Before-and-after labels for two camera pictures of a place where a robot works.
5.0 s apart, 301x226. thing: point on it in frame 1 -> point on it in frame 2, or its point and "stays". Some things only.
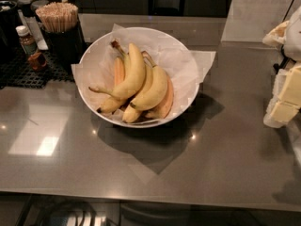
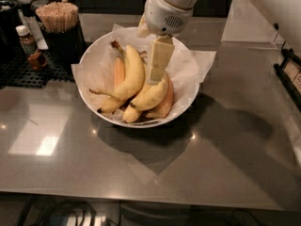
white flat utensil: (35, 28) stays
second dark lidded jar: (38, 4) stays
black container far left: (9, 41) stays
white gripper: (293, 38) -> (164, 15)
